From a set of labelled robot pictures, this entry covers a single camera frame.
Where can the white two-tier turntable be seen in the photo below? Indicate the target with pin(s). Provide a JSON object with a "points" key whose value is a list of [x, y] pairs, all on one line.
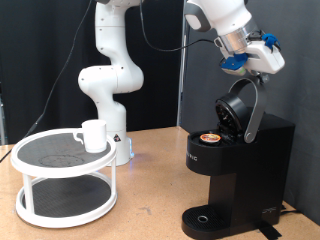
{"points": [[63, 171]]}

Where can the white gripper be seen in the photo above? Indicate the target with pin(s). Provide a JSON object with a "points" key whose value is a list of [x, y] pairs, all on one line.
{"points": [[266, 60]]}

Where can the black tape strip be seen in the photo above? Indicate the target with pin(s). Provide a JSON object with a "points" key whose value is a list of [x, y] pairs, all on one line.
{"points": [[270, 231]]}

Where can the grey metal stand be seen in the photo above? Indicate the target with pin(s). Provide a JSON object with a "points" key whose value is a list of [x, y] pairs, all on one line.
{"points": [[2, 126]]}

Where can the grey partition panel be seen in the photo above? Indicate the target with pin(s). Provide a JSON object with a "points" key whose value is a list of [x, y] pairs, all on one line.
{"points": [[206, 86]]}

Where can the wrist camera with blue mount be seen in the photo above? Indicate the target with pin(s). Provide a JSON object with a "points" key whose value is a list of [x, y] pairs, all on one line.
{"points": [[235, 63]]}

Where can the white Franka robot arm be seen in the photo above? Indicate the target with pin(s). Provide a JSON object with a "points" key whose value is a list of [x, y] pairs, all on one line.
{"points": [[111, 116]]}

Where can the black Keurig coffee machine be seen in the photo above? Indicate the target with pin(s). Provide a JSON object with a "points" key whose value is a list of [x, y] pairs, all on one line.
{"points": [[246, 166]]}

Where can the white mug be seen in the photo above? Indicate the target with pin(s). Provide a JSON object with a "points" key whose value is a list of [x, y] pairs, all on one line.
{"points": [[94, 136]]}

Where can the grey metal post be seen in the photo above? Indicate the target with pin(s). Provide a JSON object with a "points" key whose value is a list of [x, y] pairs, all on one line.
{"points": [[182, 83]]}

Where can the black curtain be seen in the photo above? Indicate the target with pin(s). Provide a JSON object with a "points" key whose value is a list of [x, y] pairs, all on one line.
{"points": [[20, 50]]}

